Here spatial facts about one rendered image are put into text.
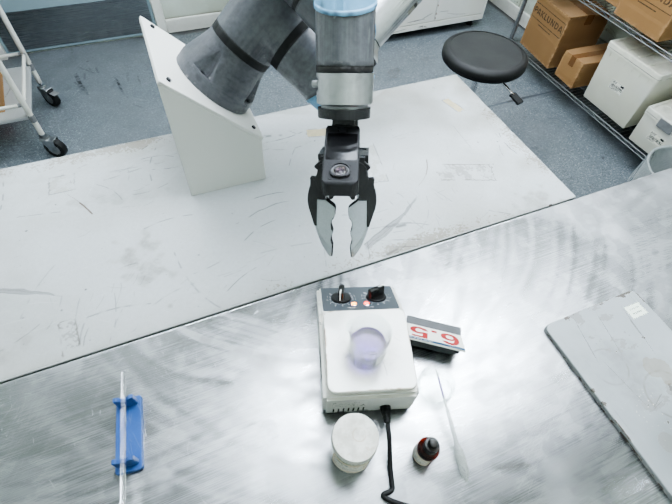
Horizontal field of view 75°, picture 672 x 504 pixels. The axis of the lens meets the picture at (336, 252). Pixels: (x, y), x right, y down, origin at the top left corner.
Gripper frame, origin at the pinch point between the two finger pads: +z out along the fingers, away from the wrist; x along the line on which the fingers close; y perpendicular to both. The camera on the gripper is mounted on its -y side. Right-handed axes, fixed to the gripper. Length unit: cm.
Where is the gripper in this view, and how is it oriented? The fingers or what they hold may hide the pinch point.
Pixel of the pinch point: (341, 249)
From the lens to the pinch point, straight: 65.1
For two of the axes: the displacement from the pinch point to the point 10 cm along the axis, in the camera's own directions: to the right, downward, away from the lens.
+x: -10.0, -0.4, 0.7
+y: 0.8, -4.0, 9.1
